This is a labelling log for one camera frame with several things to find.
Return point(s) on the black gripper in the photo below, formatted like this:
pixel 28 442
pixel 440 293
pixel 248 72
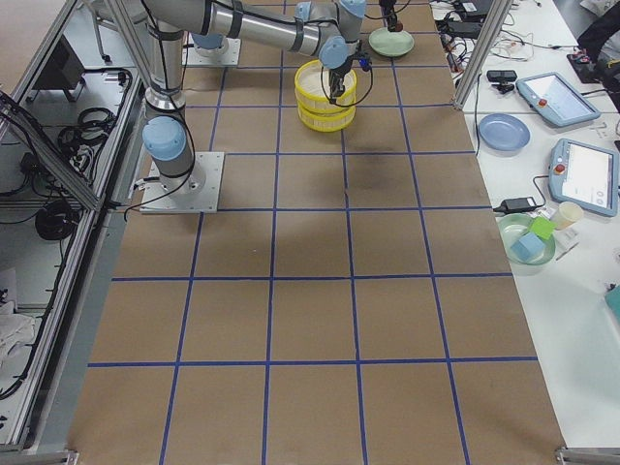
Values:
pixel 393 21
pixel 337 78

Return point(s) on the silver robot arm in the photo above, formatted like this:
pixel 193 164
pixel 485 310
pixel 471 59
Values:
pixel 386 3
pixel 327 30

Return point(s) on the light green plate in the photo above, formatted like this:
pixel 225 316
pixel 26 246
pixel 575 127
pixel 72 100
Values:
pixel 391 44

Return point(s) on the black webcam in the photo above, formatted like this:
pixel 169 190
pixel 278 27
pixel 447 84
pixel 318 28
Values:
pixel 502 80

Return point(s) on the blue plate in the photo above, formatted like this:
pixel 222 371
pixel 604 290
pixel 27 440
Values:
pixel 504 132

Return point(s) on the far teach pendant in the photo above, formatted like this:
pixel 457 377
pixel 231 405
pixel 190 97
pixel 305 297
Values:
pixel 555 100

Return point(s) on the teach pendant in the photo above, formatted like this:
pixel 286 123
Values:
pixel 586 175
pixel 555 100

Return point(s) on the black power adapter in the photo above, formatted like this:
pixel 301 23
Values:
pixel 517 205

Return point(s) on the green bowl with blocks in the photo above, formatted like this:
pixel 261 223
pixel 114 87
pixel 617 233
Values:
pixel 512 227

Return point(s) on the near teach pendant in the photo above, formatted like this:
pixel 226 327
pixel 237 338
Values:
pixel 586 175

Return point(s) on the green foam block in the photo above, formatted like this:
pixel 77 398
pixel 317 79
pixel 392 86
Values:
pixel 542 227

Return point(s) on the blue foam block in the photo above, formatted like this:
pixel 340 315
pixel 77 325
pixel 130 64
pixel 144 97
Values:
pixel 528 247

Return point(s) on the cream paper cup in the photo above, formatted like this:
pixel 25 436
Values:
pixel 567 214

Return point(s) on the aluminium frame post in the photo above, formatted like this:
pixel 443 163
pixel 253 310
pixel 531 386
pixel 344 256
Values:
pixel 497 14

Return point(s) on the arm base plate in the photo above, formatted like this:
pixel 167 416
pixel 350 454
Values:
pixel 225 56
pixel 200 193

